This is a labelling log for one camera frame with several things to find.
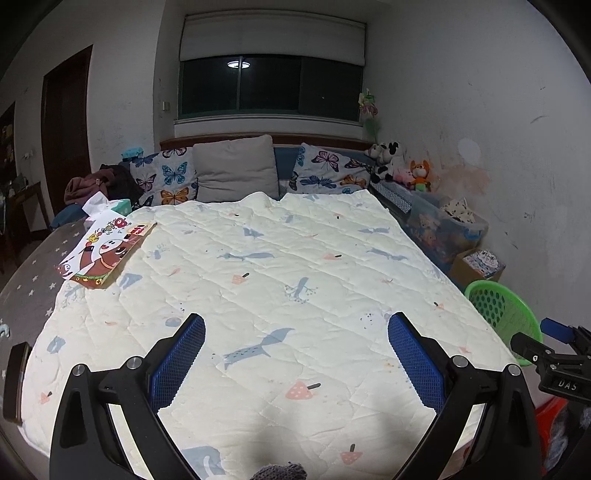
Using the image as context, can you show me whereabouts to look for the pink cloth pile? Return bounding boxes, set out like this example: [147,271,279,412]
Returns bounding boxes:
[65,168,116,206]

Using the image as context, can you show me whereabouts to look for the grey star blanket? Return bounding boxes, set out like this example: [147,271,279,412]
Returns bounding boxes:
[0,222,100,416]

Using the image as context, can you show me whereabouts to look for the cartoon books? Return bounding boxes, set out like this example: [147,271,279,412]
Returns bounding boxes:
[462,249,504,278]

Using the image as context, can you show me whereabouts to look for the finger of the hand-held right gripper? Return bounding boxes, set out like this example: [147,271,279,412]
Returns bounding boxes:
[510,332,561,368]
[540,318,591,346]

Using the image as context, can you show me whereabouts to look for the dark wooden door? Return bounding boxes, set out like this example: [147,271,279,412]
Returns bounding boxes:
[41,45,93,217]

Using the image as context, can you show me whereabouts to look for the red plastic stool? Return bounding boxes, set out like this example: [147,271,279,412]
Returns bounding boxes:
[536,397,591,467]

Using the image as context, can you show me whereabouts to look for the teal tissue pack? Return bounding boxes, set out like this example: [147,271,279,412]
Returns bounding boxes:
[82,193,132,220]

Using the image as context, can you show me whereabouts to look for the white printed quilt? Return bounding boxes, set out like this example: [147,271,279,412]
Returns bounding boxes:
[21,191,518,480]

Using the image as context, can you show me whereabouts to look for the grey knit cloth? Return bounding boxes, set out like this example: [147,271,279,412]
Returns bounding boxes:
[252,462,309,480]

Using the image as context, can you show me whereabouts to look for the blue mattress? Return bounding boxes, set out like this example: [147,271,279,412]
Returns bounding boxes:
[48,145,467,291]

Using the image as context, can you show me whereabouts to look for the wooden side table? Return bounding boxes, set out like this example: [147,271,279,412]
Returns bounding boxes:
[0,182,49,259]

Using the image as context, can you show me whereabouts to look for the black cloth pile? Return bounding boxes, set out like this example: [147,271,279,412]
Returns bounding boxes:
[99,164,144,204]

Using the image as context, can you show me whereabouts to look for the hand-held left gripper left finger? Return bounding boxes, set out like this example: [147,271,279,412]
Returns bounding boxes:
[50,313,206,480]

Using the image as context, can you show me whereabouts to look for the butterfly print pillow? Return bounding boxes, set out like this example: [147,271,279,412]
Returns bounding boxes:
[288,143,377,195]
[130,147,199,208]

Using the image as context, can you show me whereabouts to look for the green hanging toy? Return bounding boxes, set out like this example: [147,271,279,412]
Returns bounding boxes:
[358,88,384,139]

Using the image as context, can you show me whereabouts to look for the dark smartphone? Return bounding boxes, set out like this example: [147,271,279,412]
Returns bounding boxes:
[2,342,33,426]

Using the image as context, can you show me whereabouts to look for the white patterned cloth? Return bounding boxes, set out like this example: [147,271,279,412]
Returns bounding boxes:
[438,196,476,224]

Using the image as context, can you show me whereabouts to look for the grey pillow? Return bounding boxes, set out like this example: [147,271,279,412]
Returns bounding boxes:
[191,134,280,204]

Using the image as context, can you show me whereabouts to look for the green plastic basket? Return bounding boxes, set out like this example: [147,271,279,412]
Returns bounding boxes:
[464,281,544,367]

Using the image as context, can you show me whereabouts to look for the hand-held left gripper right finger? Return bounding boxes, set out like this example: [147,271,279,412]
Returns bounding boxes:
[388,312,542,480]

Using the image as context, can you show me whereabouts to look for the clear plastic storage box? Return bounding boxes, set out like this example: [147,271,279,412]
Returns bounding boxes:
[369,180,489,266]

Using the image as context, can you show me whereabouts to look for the cardboard box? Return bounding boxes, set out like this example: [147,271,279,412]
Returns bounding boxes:
[449,248,506,289]

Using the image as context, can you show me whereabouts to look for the colourful picture book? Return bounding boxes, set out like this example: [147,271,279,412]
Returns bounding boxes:
[54,217,158,291]

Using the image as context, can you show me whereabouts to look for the white roller blind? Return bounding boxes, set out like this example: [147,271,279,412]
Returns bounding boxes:
[179,13,368,65]

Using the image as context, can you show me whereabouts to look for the dark window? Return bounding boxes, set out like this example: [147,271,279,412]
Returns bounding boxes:
[179,54,365,123]

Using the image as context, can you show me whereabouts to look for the black and white cow plush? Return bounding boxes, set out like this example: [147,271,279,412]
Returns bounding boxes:
[367,141,404,183]

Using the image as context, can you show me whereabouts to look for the orange fox plush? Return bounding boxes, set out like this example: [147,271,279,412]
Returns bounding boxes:
[409,159,435,192]

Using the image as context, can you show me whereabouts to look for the dark shelf unit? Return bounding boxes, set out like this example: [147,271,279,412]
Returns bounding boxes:
[0,102,17,185]

